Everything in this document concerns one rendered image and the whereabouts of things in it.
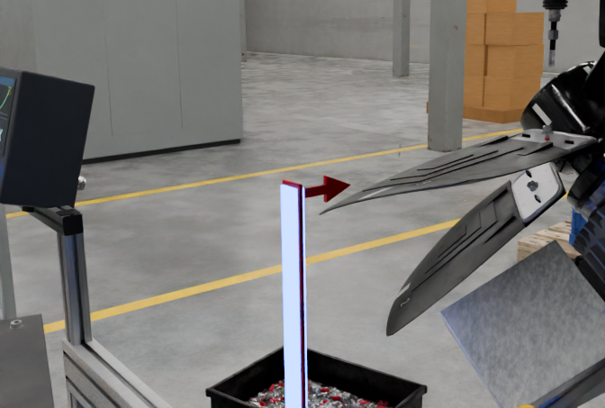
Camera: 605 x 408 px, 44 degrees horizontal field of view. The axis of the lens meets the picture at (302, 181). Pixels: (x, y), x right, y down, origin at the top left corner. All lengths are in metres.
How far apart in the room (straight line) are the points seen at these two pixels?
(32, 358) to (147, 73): 6.36
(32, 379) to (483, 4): 8.67
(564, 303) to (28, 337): 0.56
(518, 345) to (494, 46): 8.36
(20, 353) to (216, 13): 6.71
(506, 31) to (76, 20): 4.73
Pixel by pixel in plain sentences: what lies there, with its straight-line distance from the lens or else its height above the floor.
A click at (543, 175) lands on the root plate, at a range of 0.98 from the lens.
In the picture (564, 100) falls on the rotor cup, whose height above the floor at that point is 1.23.
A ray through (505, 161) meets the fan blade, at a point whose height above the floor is 1.18.
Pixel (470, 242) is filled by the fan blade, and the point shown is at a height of 1.04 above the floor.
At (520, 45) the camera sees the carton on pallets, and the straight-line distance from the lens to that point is 9.08.
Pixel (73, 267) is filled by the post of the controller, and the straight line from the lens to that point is 1.13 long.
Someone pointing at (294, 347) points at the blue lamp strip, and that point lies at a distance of 0.68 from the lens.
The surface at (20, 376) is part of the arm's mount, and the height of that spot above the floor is 1.01.
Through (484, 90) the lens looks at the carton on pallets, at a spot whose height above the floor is 0.34.
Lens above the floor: 1.33
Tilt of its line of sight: 13 degrees down
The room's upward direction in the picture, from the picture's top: 1 degrees counter-clockwise
